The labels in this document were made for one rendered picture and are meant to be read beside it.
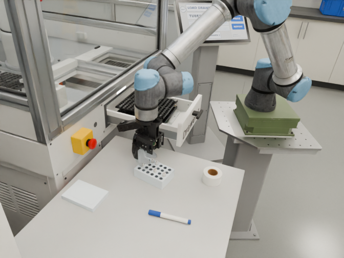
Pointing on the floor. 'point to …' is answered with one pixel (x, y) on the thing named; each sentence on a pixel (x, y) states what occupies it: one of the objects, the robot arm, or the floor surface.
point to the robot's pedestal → (256, 178)
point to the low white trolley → (138, 212)
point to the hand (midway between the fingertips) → (141, 161)
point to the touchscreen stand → (189, 146)
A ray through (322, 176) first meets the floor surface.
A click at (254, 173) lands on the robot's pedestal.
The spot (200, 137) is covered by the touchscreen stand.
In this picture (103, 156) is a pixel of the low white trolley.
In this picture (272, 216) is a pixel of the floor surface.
